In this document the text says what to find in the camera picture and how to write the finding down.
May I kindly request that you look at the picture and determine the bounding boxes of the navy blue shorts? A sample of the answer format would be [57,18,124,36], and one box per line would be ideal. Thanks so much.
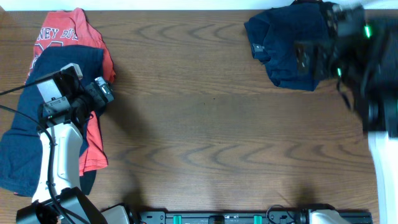
[244,1,335,91]

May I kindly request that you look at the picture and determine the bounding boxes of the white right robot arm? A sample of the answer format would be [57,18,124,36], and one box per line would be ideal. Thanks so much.
[294,4,397,223]

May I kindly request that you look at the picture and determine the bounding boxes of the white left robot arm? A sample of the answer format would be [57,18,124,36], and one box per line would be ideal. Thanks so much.
[16,63,130,223]

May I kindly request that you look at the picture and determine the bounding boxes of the folded black shorts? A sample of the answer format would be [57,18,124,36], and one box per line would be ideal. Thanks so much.
[291,0,323,5]

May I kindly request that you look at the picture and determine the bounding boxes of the red printed t-shirt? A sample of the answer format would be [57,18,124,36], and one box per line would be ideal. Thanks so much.
[17,8,116,176]

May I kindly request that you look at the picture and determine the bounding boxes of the navy shorts on pile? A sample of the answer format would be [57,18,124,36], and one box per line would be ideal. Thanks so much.
[1,45,104,197]

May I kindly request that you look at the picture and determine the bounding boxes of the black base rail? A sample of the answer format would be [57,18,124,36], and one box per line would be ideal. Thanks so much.
[138,210,310,224]

